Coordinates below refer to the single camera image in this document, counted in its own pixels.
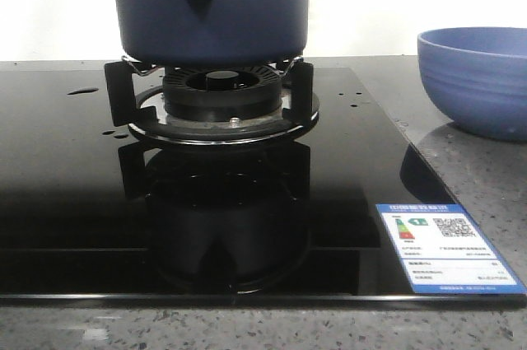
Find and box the light blue plastic bowl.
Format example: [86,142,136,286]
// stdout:
[417,26,526,142]

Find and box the black gas burner head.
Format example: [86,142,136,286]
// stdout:
[162,66,282,122]

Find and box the black glass gas cooktop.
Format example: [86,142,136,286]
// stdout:
[1,68,526,309]

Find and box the dark blue cooking pot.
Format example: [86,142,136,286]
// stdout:
[115,0,309,67]

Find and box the black pot support grate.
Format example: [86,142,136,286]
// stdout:
[104,58,319,146]

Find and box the blue energy rating label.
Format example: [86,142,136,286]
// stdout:
[376,203,526,295]

